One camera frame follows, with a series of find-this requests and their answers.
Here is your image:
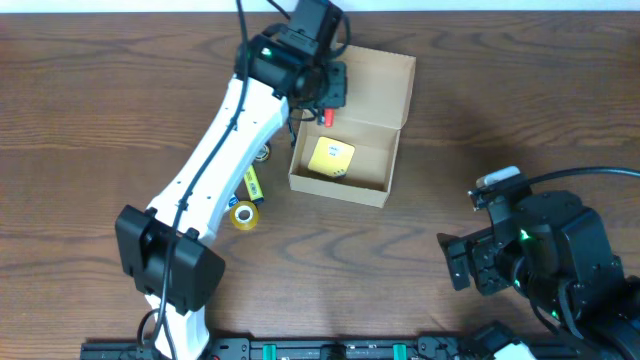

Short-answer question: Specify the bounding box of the black pen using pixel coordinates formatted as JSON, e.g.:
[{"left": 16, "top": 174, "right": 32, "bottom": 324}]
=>
[{"left": 287, "top": 117, "right": 297, "bottom": 148}]

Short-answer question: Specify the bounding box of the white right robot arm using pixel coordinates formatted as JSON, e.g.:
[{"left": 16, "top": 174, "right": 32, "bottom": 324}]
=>
[{"left": 437, "top": 166, "right": 639, "bottom": 359}]

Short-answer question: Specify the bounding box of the yellow sticky note pad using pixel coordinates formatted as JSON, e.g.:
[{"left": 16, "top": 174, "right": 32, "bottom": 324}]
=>
[{"left": 308, "top": 136, "right": 355, "bottom": 178}]

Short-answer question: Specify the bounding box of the correction tape dispenser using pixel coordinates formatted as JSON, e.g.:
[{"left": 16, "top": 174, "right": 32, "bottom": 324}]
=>
[{"left": 254, "top": 142, "right": 272, "bottom": 163}]

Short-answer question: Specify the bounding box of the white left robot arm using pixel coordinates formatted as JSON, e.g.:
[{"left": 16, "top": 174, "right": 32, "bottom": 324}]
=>
[{"left": 115, "top": 0, "right": 350, "bottom": 359}]

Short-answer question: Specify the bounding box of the red black stapler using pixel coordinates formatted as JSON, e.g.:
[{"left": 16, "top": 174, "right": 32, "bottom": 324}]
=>
[{"left": 323, "top": 108, "right": 335, "bottom": 128}]

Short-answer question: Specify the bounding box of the yellow clear tape roll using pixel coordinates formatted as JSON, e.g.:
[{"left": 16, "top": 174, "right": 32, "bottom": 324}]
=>
[{"left": 229, "top": 201, "right": 259, "bottom": 231}]

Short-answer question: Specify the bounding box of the brown cardboard box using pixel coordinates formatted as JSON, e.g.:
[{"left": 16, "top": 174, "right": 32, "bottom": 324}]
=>
[{"left": 288, "top": 46, "right": 416, "bottom": 208}]

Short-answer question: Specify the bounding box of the yellow highlighter marker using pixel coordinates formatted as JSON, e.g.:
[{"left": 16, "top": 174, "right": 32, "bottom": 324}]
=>
[{"left": 244, "top": 165, "right": 264, "bottom": 205}]

